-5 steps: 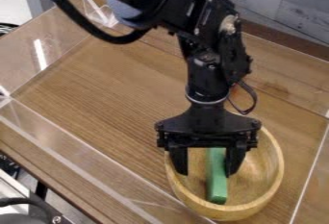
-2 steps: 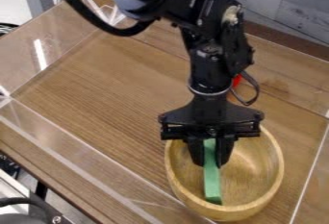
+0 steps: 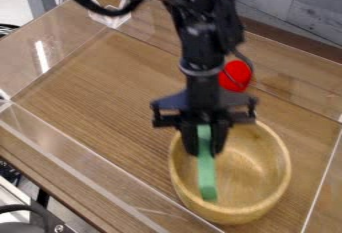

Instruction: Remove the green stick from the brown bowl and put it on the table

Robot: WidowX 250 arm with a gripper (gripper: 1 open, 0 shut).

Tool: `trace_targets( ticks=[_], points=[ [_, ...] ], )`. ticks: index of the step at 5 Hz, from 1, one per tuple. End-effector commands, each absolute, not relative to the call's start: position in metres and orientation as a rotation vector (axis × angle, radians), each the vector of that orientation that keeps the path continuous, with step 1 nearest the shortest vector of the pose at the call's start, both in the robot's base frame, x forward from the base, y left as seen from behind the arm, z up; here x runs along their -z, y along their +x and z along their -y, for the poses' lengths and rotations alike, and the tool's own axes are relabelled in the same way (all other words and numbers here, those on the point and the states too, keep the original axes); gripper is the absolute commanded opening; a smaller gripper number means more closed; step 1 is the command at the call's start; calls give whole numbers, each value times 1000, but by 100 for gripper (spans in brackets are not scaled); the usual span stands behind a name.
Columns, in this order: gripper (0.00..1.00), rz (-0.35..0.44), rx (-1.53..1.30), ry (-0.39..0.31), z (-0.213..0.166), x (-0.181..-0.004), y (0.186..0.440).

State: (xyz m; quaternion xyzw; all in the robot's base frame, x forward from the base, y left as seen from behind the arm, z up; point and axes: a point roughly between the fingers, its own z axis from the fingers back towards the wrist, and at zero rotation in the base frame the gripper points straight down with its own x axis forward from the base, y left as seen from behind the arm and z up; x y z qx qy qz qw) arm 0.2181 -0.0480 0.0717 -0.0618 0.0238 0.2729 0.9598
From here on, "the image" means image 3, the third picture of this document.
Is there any red plush strawberry toy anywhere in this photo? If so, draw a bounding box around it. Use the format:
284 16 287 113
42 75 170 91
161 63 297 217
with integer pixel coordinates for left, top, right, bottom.
217 60 252 92

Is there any clear acrylic corner bracket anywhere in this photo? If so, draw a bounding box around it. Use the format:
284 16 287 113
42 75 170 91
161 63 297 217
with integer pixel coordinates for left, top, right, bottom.
88 0 130 29

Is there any brown wooden bowl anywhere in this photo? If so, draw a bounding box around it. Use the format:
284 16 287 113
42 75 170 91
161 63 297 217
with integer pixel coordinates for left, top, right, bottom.
168 121 291 225

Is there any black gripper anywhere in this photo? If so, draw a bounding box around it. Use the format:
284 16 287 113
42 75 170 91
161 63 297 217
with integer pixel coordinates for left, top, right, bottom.
150 71 257 156

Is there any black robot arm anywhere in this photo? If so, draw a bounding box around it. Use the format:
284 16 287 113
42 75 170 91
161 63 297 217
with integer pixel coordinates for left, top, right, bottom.
130 0 256 156

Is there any green rectangular stick block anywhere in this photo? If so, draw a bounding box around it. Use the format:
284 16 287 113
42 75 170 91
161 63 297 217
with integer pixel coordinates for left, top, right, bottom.
196 125 217 201

